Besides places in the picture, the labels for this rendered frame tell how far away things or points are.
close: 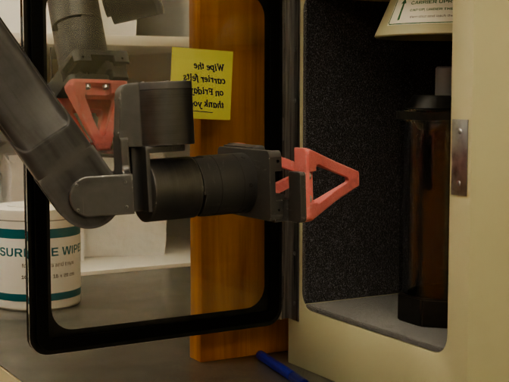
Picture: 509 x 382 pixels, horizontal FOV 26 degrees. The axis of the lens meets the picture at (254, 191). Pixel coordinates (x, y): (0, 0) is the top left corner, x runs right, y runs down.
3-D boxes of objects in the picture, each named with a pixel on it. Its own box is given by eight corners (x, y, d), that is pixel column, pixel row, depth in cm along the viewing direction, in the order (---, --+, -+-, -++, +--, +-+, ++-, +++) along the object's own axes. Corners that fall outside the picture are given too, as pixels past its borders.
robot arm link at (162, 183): (121, 220, 102) (146, 225, 97) (117, 146, 102) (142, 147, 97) (188, 214, 106) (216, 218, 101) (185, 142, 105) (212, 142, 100)
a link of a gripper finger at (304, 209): (329, 141, 110) (247, 146, 105) (371, 143, 103) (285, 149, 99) (330, 208, 110) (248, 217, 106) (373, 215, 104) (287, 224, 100)
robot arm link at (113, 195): (61, 211, 103) (70, 218, 95) (54, 88, 103) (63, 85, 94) (187, 202, 106) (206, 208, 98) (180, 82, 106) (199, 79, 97)
